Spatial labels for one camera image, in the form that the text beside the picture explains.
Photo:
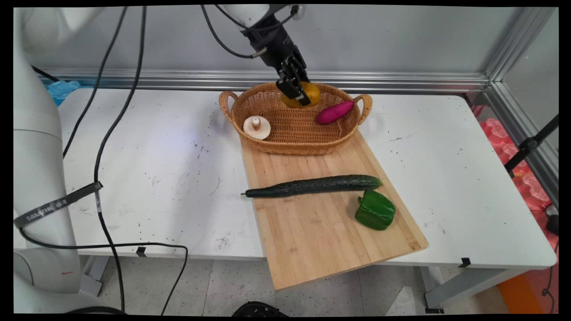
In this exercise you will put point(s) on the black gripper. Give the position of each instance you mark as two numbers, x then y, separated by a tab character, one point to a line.
272	42

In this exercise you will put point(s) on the yellow orange toy fruit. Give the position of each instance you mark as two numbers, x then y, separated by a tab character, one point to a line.
313	93

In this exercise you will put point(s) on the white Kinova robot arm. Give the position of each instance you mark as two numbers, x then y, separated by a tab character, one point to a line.
38	147

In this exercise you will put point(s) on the purple sweet potato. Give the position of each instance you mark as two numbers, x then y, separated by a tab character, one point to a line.
334	112

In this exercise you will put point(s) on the woven wicker basket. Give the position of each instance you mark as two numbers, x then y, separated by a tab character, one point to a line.
294	129

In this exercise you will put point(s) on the beige toy mushroom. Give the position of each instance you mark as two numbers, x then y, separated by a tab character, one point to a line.
257	128

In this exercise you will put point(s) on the long dark green cucumber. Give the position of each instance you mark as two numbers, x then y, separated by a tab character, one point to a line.
312	185

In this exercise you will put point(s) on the green bell pepper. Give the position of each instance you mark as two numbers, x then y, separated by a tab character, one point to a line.
375	210

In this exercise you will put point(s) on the bamboo cutting board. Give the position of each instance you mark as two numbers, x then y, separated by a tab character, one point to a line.
312	232

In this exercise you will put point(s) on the blue plastic bag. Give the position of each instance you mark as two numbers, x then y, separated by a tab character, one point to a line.
62	91

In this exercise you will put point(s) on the black tape piece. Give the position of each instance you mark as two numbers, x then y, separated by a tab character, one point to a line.
141	252
465	262

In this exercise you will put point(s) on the black round floor object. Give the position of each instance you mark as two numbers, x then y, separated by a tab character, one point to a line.
258	309

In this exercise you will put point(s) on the black tripod pole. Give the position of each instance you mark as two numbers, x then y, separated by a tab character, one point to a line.
531	145

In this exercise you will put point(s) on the red bubble wrap sheet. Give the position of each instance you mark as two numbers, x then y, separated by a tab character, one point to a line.
526	183

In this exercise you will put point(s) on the grey metal table leg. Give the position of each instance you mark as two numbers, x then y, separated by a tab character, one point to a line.
468	285
93	276

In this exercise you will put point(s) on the small black box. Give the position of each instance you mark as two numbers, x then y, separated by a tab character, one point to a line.
553	220

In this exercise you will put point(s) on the orange floor panel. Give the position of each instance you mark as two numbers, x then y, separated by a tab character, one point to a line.
519	296

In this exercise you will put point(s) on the horizontal aluminium frame rail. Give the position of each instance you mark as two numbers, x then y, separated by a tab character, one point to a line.
401	81

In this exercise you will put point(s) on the side aluminium frame rail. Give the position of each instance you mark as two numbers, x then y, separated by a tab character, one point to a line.
513	125

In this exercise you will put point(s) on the upright aluminium frame post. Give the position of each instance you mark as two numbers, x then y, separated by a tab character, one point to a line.
519	42

